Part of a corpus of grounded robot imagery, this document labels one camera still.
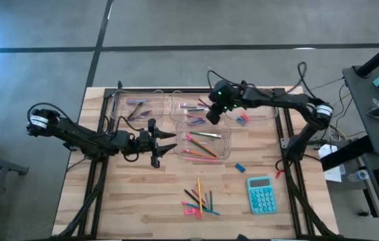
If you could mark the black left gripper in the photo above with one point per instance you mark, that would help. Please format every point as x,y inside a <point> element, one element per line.
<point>142,142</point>

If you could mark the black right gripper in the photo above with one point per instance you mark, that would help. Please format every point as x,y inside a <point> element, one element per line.
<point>221,97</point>

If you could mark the dark blue crayon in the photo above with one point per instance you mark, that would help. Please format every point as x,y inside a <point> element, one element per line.
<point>196,109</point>
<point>198,122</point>

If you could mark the navy pen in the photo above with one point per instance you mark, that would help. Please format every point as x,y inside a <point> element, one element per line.
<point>141,115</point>

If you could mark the orange pencil with pink eraser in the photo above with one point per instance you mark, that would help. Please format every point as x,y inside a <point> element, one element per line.
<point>201,145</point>

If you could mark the black pen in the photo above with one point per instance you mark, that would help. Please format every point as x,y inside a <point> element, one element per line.
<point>189,194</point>
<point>135,111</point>

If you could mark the blue-grey pen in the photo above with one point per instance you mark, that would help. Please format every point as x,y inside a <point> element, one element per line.
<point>137,101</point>

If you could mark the yellow pencil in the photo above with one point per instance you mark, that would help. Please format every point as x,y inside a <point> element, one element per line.
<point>199,190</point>

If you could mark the blue marker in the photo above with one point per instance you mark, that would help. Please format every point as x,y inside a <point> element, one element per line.
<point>240,167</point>

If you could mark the pink printed eraser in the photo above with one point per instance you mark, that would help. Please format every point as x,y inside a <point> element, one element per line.
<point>189,211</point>

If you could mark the grey crayon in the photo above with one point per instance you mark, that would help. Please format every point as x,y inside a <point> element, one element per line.
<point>207,202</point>

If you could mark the green crayon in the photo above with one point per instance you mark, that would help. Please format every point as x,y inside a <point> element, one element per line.
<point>211,201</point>

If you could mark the blue pencil with pink eraser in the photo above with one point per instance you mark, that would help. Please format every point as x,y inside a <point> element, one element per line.
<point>209,211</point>

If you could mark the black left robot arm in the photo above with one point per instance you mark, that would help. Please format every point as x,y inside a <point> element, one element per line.
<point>75,135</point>

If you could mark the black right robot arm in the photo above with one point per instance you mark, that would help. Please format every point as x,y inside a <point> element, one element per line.
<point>276,97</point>

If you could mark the dark red crayon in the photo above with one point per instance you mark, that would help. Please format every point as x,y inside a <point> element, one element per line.
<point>203,102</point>

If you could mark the clear plastic bin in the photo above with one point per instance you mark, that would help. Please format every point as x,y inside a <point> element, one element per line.
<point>263,114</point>
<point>224,147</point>
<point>122,114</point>
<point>177,115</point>

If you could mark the blue eraser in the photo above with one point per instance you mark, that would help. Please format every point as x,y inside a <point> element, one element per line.
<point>240,120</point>

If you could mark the pink crayon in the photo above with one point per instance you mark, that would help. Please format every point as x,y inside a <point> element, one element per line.
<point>187,105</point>

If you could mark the teal calculator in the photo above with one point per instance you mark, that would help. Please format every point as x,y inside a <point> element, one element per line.
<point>261,197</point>

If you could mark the white paper sheet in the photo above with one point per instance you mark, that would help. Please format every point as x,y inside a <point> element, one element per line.
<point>331,174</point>

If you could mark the clear water bottle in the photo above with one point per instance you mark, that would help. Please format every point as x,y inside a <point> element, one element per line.
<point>358,175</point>

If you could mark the black desk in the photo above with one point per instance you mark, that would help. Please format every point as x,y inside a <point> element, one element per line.
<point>0,164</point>
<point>377,140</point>

